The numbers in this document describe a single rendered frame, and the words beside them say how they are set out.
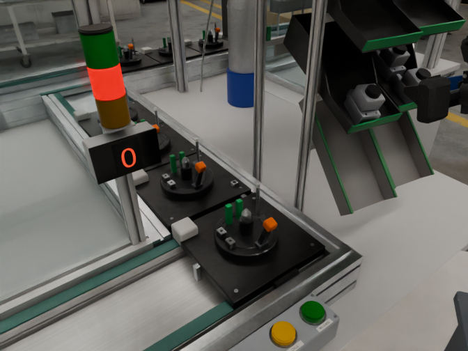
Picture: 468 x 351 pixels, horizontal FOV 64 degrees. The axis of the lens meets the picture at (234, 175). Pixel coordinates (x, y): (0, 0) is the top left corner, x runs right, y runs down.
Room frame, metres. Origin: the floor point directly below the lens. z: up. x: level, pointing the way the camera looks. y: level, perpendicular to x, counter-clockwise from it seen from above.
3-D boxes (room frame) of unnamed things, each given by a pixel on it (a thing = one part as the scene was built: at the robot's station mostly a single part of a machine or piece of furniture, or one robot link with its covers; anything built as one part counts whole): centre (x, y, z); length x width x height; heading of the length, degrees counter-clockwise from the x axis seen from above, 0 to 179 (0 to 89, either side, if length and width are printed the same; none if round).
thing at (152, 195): (0.80, 0.12, 1.01); 0.24 x 0.24 x 0.13; 35
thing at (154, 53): (1.99, 0.31, 1.01); 0.24 x 0.24 x 0.13; 35
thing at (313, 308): (0.41, -0.13, 0.96); 0.04 x 0.04 x 0.02
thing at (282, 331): (0.37, -0.08, 0.96); 0.04 x 0.04 x 0.02
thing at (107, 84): (0.58, 0.20, 1.33); 0.05 x 0.05 x 0.05
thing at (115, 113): (0.58, 0.20, 1.28); 0.05 x 0.05 x 0.05
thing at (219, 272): (0.59, -0.02, 0.96); 0.24 x 0.24 x 0.02; 35
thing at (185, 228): (0.62, 0.11, 0.97); 0.05 x 0.05 x 0.04; 35
